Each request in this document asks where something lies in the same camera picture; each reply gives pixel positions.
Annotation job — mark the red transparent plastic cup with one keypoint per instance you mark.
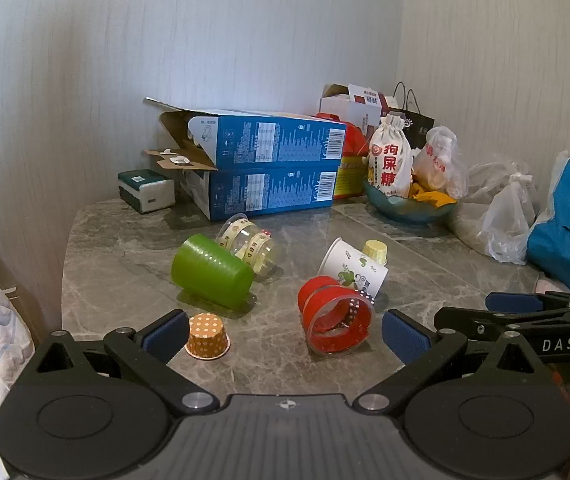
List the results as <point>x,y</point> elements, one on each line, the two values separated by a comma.
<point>316,296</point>

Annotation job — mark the small orange dotted paper cup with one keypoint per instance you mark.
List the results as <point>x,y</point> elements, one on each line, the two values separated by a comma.
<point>207,341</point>

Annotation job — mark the clear printed plastic cup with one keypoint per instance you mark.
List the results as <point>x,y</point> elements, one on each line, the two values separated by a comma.
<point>251,249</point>

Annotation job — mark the black paper bag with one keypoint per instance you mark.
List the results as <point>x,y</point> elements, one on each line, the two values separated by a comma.
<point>419,122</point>

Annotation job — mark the blue cardboard box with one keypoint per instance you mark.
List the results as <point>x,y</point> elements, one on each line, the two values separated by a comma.
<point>265,191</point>

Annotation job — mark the clear plastic bag of snacks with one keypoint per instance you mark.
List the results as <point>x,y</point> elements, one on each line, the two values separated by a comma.
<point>441,160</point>

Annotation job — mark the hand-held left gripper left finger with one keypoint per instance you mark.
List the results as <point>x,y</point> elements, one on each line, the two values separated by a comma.
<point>167,336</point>

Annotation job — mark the white cloth pouch red print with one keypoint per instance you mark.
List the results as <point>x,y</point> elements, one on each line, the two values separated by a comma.
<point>390,160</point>

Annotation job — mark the yellow wrapper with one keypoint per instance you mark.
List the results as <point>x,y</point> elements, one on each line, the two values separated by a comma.
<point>435,198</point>

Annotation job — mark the green plastic cup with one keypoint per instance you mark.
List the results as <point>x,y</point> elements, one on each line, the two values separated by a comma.
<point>210,270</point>

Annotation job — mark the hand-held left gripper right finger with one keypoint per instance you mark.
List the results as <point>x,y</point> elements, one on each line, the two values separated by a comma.
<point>407,339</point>

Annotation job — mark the white knotted plastic bag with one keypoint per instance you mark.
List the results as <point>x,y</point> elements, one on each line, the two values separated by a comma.
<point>510,225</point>

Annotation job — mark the red and yellow box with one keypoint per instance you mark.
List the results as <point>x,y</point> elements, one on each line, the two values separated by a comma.
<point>350,176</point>

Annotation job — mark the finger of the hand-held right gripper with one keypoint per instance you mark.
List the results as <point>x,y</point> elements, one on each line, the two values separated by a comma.
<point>495,321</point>
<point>512,301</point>

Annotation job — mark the small yellow paper cup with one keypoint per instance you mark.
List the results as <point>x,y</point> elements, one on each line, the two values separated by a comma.
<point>376,251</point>

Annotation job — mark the upper blue carton box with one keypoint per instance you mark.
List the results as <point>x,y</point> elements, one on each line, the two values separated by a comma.
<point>275,141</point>

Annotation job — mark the white paper cup green print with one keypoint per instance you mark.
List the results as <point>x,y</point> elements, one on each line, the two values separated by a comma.
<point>350,266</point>

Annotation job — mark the red packet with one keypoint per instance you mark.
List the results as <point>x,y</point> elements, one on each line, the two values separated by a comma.
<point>356,142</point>

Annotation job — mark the green and white tissue box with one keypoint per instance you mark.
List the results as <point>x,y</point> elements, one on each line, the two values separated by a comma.
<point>150,195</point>

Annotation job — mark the white and red carton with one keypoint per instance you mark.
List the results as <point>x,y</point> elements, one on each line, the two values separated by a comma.
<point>344,105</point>

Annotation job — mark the teal bowl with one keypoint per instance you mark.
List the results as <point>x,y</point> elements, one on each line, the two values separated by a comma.
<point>405,211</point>

